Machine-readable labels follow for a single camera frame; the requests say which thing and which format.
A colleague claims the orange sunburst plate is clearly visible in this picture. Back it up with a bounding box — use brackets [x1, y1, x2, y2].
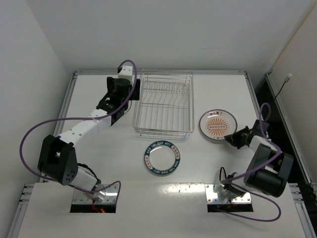
[198, 109, 238, 142]

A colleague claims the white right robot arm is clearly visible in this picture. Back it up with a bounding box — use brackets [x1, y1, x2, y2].
[219, 120, 294, 198]

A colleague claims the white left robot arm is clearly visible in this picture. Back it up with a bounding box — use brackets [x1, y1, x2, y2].
[38, 77, 140, 193]

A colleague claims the teal rimmed text plate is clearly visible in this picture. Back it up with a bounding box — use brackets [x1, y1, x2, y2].
[144, 140, 181, 176]

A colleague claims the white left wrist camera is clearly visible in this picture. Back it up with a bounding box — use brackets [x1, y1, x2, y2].
[117, 65, 133, 81]

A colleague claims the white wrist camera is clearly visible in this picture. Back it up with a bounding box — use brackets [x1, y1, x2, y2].
[248, 135, 278, 152]
[117, 65, 133, 81]

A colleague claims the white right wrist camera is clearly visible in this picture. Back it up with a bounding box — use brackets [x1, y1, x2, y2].
[248, 135, 278, 152]

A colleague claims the silver wire dish rack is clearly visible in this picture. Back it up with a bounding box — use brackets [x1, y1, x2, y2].
[132, 69, 194, 139]

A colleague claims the aluminium table frame rail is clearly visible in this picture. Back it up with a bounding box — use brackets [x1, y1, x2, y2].
[52, 70, 313, 185]

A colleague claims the black hanging usb cable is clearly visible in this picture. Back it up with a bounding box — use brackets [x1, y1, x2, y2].
[273, 73, 292, 101]

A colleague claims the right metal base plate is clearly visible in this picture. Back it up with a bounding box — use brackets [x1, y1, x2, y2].
[205, 184, 252, 205]

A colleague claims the metal base plate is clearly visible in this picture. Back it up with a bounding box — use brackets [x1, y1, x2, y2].
[205, 184, 252, 205]
[72, 183, 120, 205]

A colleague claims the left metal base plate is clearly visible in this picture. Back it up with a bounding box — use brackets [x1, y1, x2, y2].
[72, 183, 120, 205]

